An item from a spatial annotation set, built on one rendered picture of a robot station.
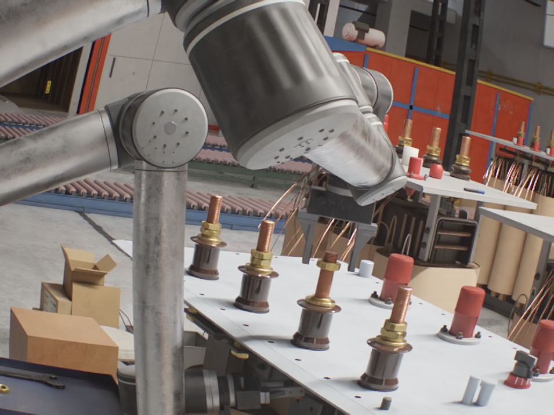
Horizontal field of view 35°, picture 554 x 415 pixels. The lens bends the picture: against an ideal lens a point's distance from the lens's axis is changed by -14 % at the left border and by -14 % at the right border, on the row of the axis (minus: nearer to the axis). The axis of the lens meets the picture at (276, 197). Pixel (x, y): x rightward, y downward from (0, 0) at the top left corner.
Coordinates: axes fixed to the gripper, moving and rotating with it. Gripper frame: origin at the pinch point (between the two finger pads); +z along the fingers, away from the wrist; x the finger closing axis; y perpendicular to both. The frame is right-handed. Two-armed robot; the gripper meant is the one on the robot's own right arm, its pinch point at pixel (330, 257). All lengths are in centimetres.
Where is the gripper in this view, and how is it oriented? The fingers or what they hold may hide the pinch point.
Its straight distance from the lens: 201.1
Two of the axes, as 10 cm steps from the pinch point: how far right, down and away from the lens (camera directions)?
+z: -1.9, 9.7, 1.3
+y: 0.0, 1.3, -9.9
